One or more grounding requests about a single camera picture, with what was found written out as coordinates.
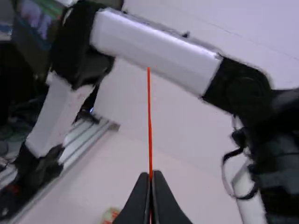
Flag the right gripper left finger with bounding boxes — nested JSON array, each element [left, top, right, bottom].
[[116, 172, 150, 224]]

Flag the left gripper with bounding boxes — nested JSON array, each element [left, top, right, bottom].
[[244, 87, 299, 224]]

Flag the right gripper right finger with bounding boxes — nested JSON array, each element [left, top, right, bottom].
[[151, 170, 191, 224]]

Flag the orange cable tie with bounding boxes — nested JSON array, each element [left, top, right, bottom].
[[146, 66, 154, 224]]

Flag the silver rails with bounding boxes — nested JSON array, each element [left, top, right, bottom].
[[0, 116, 121, 224]]

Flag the row of orange cable ties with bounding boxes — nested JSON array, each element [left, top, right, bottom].
[[104, 207, 124, 224]]

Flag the black cable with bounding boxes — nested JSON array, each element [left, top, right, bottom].
[[221, 127, 260, 200]]

